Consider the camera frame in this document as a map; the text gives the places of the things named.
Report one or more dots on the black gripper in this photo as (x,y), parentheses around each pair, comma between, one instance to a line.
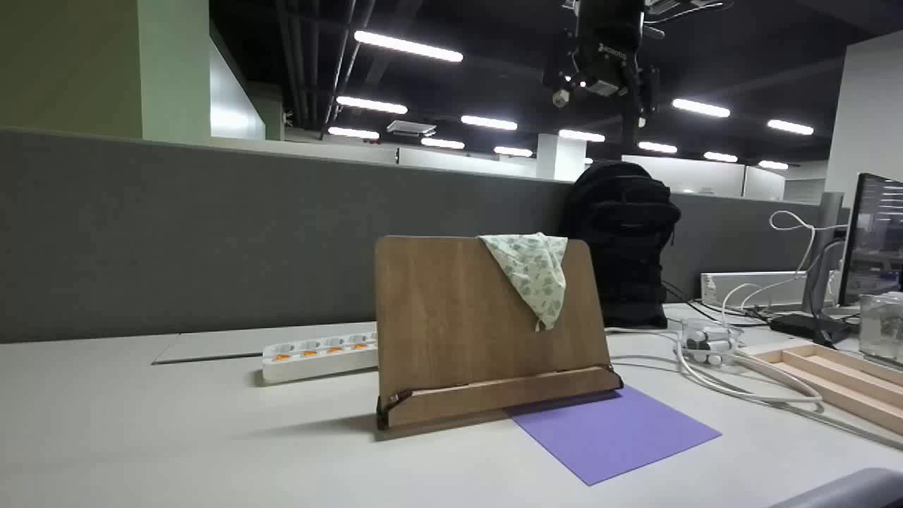
(607,52)

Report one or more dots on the green patterned white cloth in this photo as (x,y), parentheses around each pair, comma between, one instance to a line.
(537,270)

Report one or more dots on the ceiling tube light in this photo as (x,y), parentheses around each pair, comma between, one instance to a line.
(355,134)
(372,106)
(511,151)
(583,137)
(441,141)
(655,148)
(490,123)
(700,108)
(792,127)
(407,47)

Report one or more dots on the black backpack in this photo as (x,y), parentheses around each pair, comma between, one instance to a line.
(621,242)

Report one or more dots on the white rectangular box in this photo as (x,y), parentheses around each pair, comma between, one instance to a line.
(753,287)

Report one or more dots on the white power adapter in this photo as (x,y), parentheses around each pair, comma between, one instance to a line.
(707,346)

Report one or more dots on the black computer monitor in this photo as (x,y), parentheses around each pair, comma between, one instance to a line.
(877,242)

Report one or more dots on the black monitor base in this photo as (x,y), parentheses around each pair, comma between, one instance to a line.
(815,325)

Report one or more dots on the wooden book stand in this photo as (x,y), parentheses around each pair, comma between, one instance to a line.
(453,321)

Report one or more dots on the purple paper sheet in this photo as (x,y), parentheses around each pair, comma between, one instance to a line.
(610,435)

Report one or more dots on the clear plastic container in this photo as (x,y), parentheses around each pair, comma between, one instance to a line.
(885,329)

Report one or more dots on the wooden tray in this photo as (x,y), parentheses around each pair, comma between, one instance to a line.
(837,380)

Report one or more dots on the white power strip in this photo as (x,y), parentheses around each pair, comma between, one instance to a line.
(314,357)

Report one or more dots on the gray rounded chair back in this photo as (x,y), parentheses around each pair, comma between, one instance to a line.
(849,493)

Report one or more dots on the gray desk partition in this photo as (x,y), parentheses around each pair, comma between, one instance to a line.
(188,242)

